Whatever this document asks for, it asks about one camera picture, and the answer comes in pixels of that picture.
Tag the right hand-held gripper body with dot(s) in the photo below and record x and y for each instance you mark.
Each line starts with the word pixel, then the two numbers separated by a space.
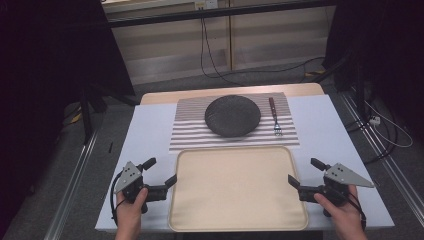
pixel 343 176

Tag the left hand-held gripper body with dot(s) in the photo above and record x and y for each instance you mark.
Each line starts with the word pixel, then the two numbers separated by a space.
pixel 129 175

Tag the person's left hand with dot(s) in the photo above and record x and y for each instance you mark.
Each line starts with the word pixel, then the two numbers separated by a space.
pixel 130 213

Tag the person's right hand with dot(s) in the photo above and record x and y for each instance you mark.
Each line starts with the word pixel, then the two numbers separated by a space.
pixel 343 216

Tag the white table cover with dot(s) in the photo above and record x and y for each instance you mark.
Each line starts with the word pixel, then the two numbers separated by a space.
pixel 150 133

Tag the small black floor piece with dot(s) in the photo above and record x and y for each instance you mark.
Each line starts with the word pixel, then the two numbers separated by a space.
pixel 110 147

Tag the striped placemat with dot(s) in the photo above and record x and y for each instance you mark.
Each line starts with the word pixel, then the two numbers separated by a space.
pixel 190 133

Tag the beige tray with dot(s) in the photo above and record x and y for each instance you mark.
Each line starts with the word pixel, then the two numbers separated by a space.
pixel 236 190

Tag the white power strip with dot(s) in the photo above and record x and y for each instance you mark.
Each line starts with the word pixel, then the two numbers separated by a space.
pixel 375 120

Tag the black metal stand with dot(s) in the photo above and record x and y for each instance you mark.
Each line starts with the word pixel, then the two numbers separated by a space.
pixel 87 116
pixel 358 86

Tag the dark round plate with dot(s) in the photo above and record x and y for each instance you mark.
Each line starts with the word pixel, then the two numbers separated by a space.
pixel 232 115

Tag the black curtain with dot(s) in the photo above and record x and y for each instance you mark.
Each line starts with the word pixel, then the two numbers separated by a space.
pixel 50 66
pixel 383 50

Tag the black horizontal bar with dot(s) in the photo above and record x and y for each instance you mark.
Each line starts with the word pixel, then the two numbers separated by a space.
pixel 213 13

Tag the aluminium floor rail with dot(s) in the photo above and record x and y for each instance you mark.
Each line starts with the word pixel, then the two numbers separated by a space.
pixel 383 156
pixel 71 186

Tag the white wall socket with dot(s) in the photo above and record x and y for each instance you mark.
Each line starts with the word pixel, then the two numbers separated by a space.
pixel 206 4

